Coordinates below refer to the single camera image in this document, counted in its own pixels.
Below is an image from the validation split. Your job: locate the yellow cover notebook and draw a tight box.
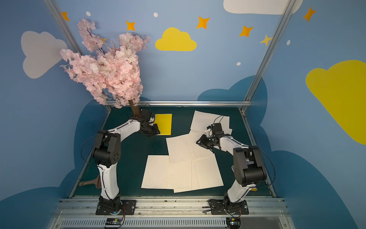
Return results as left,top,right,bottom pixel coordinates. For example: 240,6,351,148
154,114,173,135

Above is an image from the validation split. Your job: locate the green cover notebook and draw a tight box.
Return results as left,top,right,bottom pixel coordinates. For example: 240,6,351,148
166,132,213,164

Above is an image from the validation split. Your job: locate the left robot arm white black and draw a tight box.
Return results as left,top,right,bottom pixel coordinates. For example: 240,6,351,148
92,117,160,215

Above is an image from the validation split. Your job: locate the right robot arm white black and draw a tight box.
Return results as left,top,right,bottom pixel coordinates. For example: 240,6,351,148
196,134,267,207

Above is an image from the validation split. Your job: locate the open notebook far right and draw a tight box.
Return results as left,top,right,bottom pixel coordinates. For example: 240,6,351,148
190,110,232,134

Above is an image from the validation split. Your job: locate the open notebook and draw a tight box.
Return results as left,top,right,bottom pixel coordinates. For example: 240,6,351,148
190,110,232,134
141,155,170,189
167,155,224,193

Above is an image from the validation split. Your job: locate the open notebook front right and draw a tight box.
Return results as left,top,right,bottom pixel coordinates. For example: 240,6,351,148
167,155,224,193

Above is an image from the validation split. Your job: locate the open notebook front left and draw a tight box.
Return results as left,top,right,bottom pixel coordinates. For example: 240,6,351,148
141,155,170,189

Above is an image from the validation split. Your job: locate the pink cherry blossom tree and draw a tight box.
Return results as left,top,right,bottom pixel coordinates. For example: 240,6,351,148
60,19,150,117

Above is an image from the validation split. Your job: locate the brown litter scoop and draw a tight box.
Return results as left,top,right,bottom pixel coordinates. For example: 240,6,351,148
79,175,102,189

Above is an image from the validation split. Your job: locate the right controller board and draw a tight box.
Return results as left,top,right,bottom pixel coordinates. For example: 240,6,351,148
226,217,241,229

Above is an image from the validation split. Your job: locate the controller board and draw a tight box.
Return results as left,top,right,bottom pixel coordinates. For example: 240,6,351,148
105,218,123,228
226,217,241,229

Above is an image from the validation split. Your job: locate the left controller board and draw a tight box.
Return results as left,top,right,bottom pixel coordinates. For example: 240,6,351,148
105,218,123,228

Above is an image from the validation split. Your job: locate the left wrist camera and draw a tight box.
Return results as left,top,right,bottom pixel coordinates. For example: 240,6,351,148
139,109,155,124

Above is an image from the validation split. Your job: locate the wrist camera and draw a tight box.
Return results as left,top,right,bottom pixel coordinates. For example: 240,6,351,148
205,123,224,137
139,109,155,124

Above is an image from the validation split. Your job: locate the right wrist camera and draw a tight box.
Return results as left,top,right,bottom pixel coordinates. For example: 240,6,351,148
205,123,224,137

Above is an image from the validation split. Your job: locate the aluminium rail back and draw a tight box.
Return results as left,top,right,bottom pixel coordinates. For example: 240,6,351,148
105,100,252,108

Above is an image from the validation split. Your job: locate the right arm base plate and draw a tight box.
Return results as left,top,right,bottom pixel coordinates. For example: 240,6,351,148
208,199,249,215

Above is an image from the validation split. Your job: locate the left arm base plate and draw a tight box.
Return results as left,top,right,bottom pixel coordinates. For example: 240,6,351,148
95,199,136,216

